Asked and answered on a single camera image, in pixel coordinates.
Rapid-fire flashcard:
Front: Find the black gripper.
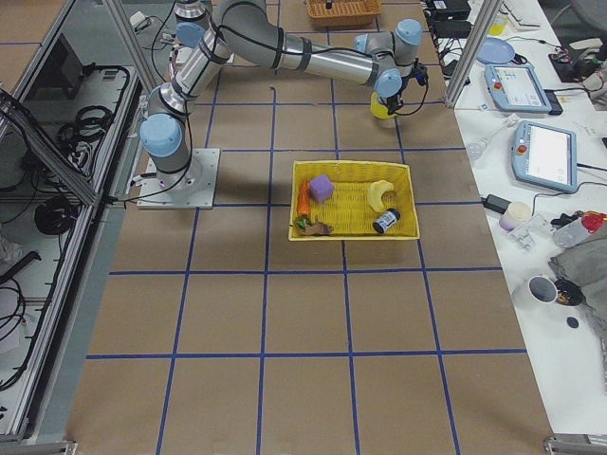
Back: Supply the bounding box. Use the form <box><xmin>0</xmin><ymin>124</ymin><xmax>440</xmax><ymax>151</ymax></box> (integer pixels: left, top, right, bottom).
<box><xmin>384</xmin><ymin>93</ymin><xmax>403</xmax><ymax>114</ymax></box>

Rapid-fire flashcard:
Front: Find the yellow clear tape roll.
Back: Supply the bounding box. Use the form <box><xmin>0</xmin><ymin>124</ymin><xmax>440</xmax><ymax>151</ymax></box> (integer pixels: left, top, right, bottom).
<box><xmin>370</xmin><ymin>92</ymin><xmax>396</xmax><ymax>119</ymax></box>

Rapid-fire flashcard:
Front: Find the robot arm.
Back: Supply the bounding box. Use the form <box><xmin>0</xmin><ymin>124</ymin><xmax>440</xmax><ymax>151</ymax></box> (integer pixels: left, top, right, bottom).
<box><xmin>139</xmin><ymin>1</ymin><xmax>428</xmax><ymax>193</ymax></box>
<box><xmin>174</xmin><ymin>0</ymin><xmax>212</xmax><ymax>25</ymax></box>

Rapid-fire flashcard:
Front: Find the pale croissant toy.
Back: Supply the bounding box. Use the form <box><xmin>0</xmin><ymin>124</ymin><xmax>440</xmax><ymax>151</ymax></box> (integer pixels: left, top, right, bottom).
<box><xmin>367</xmin><ymin>180</ymin><xmax>395</xmax><ymax>213</ymax></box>

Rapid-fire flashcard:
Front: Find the light bulb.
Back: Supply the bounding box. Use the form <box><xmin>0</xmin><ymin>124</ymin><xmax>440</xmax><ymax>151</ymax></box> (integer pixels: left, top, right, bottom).
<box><xmin>466</xmin><ymin>137</ymin><xmax>490</xmax><ymax>163</ymax></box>

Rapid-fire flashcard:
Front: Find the brown wicker basket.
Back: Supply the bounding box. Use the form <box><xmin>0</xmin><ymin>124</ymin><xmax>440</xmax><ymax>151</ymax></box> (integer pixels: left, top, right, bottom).
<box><xmin>305</xmin><ymin>0</ymin><xmax>381</xmax><ymax>19</ymax></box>

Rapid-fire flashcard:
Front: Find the blue plate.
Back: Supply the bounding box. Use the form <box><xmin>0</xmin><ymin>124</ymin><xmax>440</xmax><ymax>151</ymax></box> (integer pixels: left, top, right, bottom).
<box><xmin>476</xmin><ymin>36</ymin><xmax>516</xmax><ymax>64</ymax></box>

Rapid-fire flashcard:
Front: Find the purple foam cube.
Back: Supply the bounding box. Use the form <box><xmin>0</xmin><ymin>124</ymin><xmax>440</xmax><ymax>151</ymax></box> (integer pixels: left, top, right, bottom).
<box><xmin>309</xmin><ymin>174</ymin><xmax>334</xmax><ymax>203</ymax></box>

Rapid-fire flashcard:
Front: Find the small black labelled can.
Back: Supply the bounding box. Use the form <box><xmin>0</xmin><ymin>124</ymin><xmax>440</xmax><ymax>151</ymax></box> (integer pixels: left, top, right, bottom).
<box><xmin>372</xmin><ymin>208</ymin><xmax>401</xmax><ymax>235</ymax></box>

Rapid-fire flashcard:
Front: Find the yellow woven tray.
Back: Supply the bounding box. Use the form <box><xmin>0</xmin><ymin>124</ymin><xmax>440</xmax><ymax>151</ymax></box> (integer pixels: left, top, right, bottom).
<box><xmin>288</xmin><ymin>160</ymin><xmax>420</xmax><ymax>242</ymax></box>

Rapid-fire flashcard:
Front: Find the teach pendant far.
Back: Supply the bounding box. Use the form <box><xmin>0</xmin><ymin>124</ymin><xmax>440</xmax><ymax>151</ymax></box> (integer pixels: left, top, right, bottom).
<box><xmin>484</xmin><ymin>64</ymin><xmax>551</xmax><ymax>114</ymax></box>

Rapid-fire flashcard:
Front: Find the teach pendant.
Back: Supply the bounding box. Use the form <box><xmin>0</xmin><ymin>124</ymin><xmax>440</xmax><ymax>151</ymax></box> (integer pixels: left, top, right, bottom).
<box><xmin>510</xmin><ymin>120</ymin><xmax>578</xmax><ymax>193</ymax></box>
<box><xmin>484</xmin><ymin>64</ymin><xmax>551</xmax><ymax>114</ymax></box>

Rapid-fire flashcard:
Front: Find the orange toy carrot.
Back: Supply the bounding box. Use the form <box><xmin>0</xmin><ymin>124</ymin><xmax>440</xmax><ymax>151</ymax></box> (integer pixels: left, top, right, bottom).
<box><xmin>296</xmin><ymin>180</ymin><xmax>311</xmax><ymax>216</ymax></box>

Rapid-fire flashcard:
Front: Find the black power adapter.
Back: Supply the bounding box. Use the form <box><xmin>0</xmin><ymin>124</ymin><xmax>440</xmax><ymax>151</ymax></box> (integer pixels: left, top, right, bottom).
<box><xmin>481</xmin><ymin>194</ymin><xmax>511</xmax><ymax>215</ymax></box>

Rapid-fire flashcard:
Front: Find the brown toy animal figure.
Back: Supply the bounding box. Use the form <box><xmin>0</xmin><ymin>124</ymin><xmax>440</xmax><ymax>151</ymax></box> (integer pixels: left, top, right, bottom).
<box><xmin>294</xmin><ymin>215</ymin><xmax>333</xmax><ymax>236</ymax></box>

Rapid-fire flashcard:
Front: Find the teach pendant near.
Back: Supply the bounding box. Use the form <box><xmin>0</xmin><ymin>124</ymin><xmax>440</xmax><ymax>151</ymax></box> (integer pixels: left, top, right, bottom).
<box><xmin>510</xmin><ymin>120</ymin><xmax>578</xmax><ymax>193</ymax></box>

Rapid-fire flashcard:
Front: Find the lavender white cup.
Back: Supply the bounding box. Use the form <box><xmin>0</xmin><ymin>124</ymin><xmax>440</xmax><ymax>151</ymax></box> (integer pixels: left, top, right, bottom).
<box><xmin>499</xmin><ymin>201</ymin><xmax>532</xmax><ymax>231</ymax></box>

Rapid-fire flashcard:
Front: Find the white mug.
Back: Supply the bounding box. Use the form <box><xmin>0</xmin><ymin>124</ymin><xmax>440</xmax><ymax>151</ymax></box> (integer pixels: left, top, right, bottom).
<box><xmin>512</xmin><ymin>275</ymin><xmax>558</xmax><ymax>311</ymax></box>

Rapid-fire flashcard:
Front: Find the grey cloth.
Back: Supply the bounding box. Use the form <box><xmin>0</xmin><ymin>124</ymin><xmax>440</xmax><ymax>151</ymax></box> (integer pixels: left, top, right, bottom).
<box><xmin>548</xmin><ymin>237</ymin><xmax>606</xmax><ymax>338</ymax></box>

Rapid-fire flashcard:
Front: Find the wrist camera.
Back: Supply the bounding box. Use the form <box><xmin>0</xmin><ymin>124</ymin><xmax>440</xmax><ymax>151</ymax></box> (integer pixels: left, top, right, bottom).
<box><xmin>413</xmin><ymin>64</ymin><xmax>429</xmax><ymax>86</ymax></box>

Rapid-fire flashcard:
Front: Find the aluminium frame post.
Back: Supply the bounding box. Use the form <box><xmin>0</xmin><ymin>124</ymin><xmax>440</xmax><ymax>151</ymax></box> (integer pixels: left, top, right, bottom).
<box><xmin>445</xmin><ymin>0</ymin><xmax>503</xmax><ymax>108</ymax></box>

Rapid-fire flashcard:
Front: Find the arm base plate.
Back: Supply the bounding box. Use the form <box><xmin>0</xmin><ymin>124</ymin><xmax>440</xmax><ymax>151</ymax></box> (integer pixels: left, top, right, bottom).
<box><xmin>137</xmin><ymin>148</ymin><xmax>220</xmax><ymax>209</ymax></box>

